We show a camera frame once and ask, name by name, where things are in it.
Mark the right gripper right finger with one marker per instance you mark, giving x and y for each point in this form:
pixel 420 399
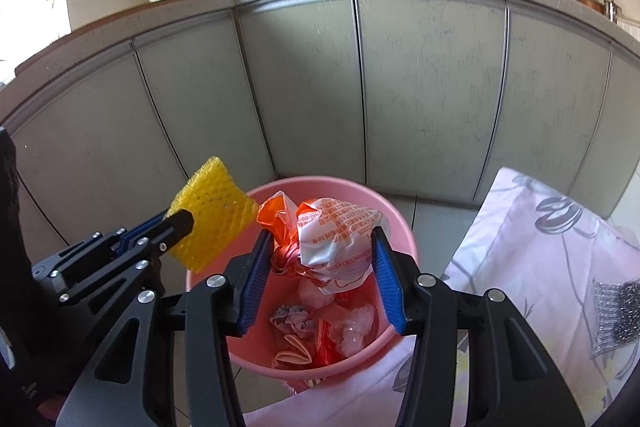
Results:
pixel 513 381

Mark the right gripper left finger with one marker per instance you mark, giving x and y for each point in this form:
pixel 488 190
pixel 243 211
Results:
pixel 129 380

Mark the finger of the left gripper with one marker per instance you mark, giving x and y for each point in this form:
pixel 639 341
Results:
pixel 129 238
pixel 91 265

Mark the yellow foam sponge net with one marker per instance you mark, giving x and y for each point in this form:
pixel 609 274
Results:
pixel 220 211

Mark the steel wool scrubber ball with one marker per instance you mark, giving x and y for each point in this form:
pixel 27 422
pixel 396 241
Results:
pixel 617 315

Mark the pink blue wrapper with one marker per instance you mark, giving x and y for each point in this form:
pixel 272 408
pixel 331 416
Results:
pixel 294 320

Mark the red white plastic bag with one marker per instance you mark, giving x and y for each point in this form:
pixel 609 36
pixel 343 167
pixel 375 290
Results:
pixel 325 240

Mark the grey kitchen cabinet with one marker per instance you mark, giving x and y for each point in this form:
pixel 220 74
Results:
pixel 423 100

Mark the floral white tablecloth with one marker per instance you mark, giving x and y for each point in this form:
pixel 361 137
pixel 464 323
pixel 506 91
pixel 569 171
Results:
pixel 543 250

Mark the copper pot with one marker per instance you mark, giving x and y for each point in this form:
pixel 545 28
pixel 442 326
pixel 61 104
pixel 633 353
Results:
pixel 595 5

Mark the small steel pot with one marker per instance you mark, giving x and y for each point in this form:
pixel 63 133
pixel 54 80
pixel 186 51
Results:
pixel 612 10

